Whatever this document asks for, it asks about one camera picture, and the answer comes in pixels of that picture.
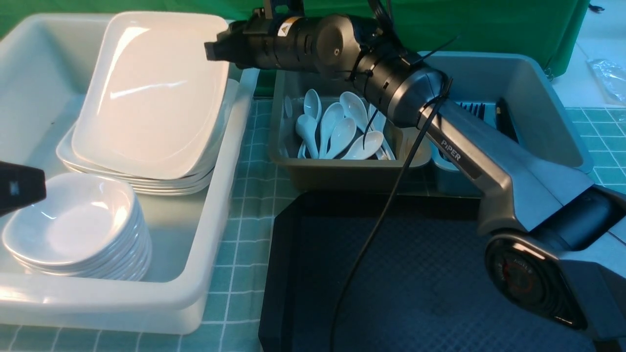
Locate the clear plastic bag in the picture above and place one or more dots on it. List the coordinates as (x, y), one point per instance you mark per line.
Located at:
(611, 79)

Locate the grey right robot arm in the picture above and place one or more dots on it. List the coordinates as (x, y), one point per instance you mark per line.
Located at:
(489, 161)

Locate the green backdrop cloth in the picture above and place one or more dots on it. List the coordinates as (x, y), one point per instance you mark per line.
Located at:
(544, 30)

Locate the large white plastic tub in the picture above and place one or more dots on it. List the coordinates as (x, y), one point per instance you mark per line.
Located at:
(46, 65)

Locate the white spoon low left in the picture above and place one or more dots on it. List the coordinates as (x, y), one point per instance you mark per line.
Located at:
(306, 127)

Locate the stack of white plates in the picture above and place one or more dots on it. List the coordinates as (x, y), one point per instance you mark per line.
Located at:
(200, 174)

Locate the stack of white bowls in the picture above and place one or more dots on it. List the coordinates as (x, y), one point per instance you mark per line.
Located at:
(88, 227)

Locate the white spoon middle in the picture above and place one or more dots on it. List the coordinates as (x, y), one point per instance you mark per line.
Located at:
(354, 108)

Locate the white spoon far left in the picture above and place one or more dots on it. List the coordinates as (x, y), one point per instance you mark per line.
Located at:
(312, 105)

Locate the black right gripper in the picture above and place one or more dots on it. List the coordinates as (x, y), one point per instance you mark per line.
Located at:
(329, 45)

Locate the white spoon front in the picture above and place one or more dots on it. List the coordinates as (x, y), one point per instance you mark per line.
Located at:
(364, 146)

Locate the blue plastic bin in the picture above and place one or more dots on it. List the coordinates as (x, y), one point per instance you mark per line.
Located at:
(541, 121)

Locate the white ceramic soup spoon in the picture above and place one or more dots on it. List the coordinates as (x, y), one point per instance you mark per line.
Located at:
(341, 137)

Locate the bundle of black chopsticks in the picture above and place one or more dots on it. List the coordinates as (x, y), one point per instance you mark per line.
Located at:
(497, 115)

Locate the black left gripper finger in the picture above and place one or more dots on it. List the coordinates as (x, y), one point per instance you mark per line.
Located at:
(20, 186)

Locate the green checkered tablecloth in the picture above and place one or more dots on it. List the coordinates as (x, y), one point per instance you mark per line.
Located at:
(238, 281)

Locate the white spoon right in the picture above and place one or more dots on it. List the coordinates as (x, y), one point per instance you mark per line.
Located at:
(385, 152)

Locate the brown plastic bin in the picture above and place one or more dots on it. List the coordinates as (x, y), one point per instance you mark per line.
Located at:
(312, 174)

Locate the black serving tray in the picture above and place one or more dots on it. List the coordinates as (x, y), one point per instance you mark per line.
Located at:
(427, 282)

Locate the large white square plate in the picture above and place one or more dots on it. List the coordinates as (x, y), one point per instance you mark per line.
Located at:
(154, 97)

